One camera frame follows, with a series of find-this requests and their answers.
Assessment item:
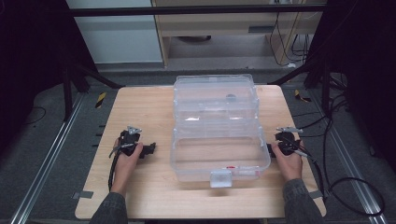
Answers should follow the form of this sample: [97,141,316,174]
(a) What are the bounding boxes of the hanging black cables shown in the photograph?
[268,0,314,68]

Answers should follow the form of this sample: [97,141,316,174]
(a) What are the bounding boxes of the person's right hand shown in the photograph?
[270,146,304,183]

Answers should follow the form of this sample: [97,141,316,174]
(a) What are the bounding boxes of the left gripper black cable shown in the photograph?
[107,142,135,192]

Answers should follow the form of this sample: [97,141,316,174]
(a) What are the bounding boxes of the light wooden desk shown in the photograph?
[150,0,324,68]

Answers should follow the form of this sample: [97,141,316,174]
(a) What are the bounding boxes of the grey tape strip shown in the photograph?
[308,189,325,201]
[71,189,94,201]

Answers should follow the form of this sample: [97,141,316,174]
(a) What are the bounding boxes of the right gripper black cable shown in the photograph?
[291,146,386,217]

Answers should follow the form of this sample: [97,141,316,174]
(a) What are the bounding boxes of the black horizontal frame bar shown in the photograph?
[66,4,329,18]

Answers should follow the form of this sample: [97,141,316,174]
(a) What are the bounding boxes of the aluminium floor rail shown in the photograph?
[8,92,86,224]
[307,89,389,224]

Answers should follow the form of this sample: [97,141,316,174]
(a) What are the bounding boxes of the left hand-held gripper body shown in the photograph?
[119,125,145,158]

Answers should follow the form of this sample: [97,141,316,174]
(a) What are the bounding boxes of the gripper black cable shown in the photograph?
[291,146,386,217]
[107,142,135,192]

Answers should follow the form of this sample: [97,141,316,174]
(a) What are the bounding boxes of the white cabinet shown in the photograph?
[65,0,164,65]

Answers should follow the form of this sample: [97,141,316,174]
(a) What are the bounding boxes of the thin black floor cable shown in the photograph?
[25,105,48,126]

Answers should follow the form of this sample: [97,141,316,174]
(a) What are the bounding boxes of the person's left hand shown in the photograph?
[110,140,145,197]

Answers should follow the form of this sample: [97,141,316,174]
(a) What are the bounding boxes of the black curtain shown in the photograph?
[306,0,396,175]
[0,0,98,157]

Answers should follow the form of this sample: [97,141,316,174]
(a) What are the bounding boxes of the yellow black striped tape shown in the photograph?
[94,91,107,109]
[293,89,313,104]

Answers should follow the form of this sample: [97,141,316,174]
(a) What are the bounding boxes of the clear plastic storage box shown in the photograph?
[169,73,273,189]

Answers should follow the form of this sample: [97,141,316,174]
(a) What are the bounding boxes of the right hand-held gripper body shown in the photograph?
[274,126,304,157]

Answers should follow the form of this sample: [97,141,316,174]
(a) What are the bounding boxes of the black stand leg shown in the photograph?
[59,60,126,123]
[266,59,332,116]

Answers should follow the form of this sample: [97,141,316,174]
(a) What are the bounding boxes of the black floor cables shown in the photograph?
[290,74,351,139]

